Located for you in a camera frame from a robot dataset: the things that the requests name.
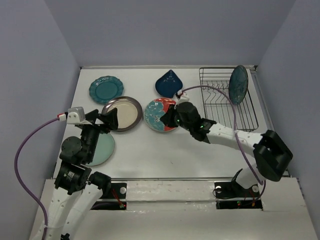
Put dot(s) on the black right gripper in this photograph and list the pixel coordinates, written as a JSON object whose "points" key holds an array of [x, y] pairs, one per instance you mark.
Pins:
{"points": [[167, 118]]}

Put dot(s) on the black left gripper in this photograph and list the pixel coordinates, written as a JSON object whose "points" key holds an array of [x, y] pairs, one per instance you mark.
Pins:
{"points": [[110, 118]]}

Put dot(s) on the red teal floral plate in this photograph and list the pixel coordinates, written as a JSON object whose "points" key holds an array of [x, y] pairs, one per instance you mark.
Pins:
{"points": [[154, 111]]}

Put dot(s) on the light green round plate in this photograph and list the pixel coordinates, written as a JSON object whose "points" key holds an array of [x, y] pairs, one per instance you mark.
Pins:
{"points": [[104, 149]]}

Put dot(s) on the dark teal round plate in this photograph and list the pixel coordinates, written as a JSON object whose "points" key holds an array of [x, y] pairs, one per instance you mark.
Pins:
{"points": [[238, 85]]}

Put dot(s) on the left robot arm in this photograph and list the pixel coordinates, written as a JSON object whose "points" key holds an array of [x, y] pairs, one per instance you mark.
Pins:
{"points": [[76, 188]]}

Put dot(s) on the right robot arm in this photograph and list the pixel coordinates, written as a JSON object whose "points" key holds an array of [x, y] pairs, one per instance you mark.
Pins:
{"points": [[271, 154]]}

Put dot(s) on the navy leaf shaped dish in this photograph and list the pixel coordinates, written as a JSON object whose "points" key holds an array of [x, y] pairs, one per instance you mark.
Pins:
{"points": [[168, 84]]}

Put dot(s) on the teal scalloped plate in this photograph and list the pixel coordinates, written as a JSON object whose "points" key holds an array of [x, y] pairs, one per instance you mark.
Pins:
{"points": [[105, 88]]}

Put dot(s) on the silver rimmed cream plate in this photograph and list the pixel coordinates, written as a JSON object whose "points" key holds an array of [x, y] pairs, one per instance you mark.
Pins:
{"points": [[129, 112]]}

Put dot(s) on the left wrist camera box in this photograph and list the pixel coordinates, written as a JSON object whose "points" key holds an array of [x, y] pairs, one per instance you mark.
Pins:
{"points": [[73, 116]]}

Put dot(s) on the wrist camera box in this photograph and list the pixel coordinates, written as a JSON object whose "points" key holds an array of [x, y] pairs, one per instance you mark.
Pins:
{"points": [[73, 116], [182, 97]]}

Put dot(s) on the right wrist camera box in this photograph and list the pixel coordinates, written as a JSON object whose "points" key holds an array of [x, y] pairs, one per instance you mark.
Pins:
{"points": [[182, 97]]}

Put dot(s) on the black wire dish rack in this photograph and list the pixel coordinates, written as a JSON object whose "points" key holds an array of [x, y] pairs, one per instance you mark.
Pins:
{"points": [[215, 100]]}

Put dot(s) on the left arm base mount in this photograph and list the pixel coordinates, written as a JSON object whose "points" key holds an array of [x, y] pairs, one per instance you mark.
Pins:
{"points": [[114, 199]]}

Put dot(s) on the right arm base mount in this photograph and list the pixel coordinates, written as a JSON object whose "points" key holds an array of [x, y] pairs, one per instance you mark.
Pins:
{"points": [[228, 196]]}

